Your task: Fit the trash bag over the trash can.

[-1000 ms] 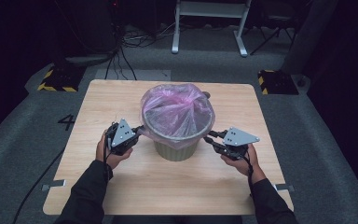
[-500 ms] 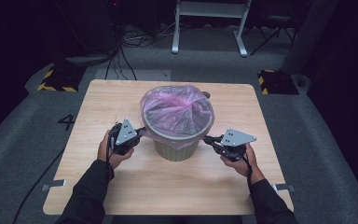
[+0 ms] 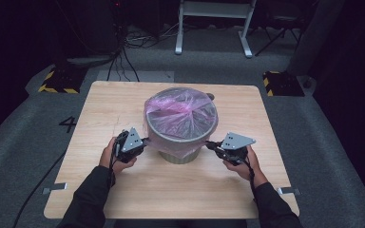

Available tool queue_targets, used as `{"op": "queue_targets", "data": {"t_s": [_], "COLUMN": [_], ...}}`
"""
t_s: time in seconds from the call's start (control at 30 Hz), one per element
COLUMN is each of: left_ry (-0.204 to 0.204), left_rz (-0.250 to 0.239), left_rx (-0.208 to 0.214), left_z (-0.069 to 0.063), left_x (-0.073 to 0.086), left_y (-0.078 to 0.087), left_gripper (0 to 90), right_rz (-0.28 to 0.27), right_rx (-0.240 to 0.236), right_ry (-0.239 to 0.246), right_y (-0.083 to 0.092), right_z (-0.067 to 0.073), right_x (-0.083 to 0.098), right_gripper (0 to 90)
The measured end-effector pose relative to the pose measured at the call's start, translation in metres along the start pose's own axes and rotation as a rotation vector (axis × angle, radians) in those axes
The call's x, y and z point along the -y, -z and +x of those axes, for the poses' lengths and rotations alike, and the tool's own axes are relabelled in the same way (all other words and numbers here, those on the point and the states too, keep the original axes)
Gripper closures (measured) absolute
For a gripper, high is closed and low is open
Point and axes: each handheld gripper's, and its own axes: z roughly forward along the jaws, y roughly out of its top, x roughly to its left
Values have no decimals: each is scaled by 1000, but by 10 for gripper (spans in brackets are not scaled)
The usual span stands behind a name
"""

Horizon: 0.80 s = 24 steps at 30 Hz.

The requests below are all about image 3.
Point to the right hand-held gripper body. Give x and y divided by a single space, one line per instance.
234 152

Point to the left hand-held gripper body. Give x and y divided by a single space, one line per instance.
130 148

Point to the green plastic bin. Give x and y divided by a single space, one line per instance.
179 158

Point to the pink plastic bag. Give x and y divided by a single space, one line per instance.
180 114

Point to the person's left hand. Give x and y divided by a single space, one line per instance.
107 158

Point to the person's right hand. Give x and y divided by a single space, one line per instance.
250 171

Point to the grey round table grommet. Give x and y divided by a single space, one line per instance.
211 96

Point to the grey tape strip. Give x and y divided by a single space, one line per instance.
55 187
290 190

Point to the dark equipment rack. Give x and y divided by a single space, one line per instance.
88 28

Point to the black tripod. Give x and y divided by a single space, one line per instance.
277 34

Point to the yellow-black striped base plate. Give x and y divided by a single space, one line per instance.
283 84
61 80

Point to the white metal stand frame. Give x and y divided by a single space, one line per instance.
214 9

